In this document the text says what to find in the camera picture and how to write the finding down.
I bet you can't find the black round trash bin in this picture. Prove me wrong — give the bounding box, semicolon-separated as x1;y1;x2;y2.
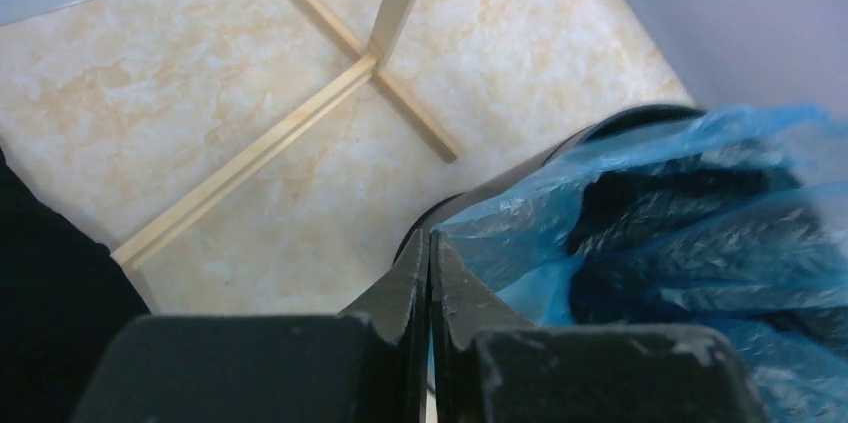
392;103;706;264

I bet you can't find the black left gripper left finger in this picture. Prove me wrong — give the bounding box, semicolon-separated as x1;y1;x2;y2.
73;231;429;422

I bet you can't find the wooden clothes rack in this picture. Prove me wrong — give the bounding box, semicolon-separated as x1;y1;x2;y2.
109;0;464;274

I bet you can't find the blue plastic trash bag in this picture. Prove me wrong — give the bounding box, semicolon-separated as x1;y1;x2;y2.
437;106;847;422

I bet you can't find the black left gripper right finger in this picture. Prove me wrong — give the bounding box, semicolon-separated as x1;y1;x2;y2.
429;232;769;422

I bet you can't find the black printed t-shirt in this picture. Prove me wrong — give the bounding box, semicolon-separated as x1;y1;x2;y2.
1;163;149;422

